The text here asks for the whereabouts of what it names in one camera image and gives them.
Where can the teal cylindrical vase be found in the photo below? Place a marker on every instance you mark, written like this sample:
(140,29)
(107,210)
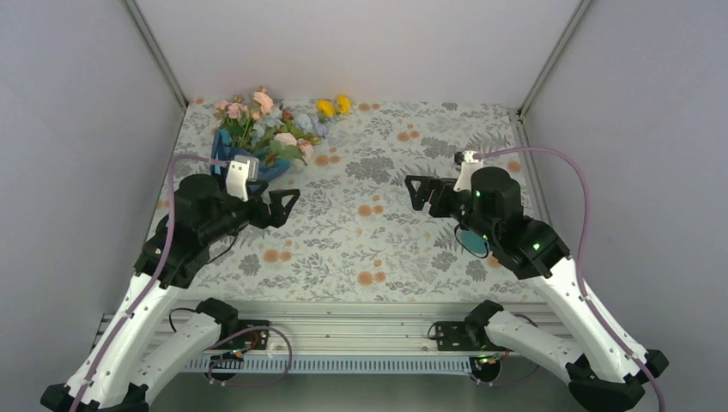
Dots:
(473,243)

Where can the artificial flower bouquet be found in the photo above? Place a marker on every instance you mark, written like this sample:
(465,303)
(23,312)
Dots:
(262,128)

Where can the slotted grey cable duct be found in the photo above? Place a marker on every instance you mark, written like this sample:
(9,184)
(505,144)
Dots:
(339,364)

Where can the aluminium rail frame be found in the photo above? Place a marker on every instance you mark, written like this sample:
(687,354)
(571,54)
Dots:
(338,328)

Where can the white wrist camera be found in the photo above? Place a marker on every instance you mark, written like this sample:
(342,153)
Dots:
(469,162)
(241,170)

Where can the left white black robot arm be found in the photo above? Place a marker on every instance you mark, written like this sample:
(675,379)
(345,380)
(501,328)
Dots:
(120,374)

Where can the right aluminium corner post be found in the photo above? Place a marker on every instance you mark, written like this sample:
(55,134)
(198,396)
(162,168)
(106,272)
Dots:
(553,58)

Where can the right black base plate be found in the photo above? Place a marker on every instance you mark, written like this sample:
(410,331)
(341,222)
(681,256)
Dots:
(451,336)

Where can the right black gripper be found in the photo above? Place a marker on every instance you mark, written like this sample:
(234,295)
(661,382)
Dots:
(441,186)

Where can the aluminium corner post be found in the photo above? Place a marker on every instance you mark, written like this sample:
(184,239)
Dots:
(553,58)
(144,29)

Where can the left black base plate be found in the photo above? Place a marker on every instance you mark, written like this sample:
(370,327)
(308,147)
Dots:
(246,335)

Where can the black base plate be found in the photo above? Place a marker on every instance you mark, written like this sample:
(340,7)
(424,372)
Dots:
(451,336)
(246,335)

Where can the floral patterned table mat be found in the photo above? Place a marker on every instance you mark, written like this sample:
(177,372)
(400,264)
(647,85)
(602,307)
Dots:
(353,235)

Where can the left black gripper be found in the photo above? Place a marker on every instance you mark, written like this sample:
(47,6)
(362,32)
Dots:
(261,219)

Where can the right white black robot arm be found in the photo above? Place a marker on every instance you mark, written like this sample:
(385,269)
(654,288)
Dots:
(604,371)

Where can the blue wrapping paper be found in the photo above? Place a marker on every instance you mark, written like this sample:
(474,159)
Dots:
(267,168)

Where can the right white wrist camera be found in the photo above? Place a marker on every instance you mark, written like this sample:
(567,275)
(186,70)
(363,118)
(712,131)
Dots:
(469,162)

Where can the left aluminium corner post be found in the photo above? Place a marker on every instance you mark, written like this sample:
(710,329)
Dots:
(144,29)

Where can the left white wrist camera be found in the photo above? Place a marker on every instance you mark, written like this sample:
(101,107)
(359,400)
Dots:
(241,170)

